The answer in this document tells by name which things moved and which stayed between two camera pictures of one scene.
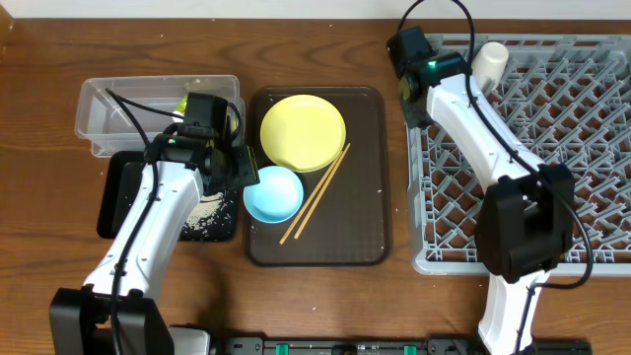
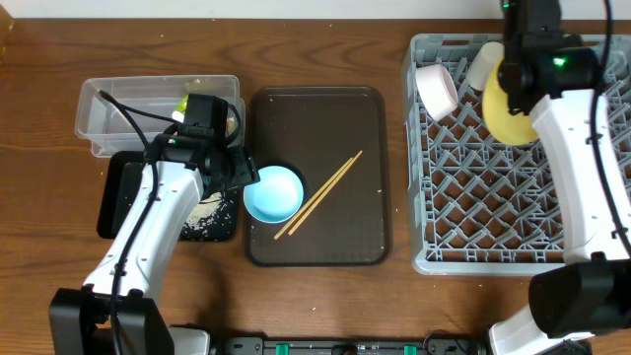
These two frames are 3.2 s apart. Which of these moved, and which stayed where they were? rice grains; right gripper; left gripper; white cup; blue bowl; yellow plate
Moved: right gripper; yellow plate
Stayed: rice grains; left gripper; blue bowl; white cup
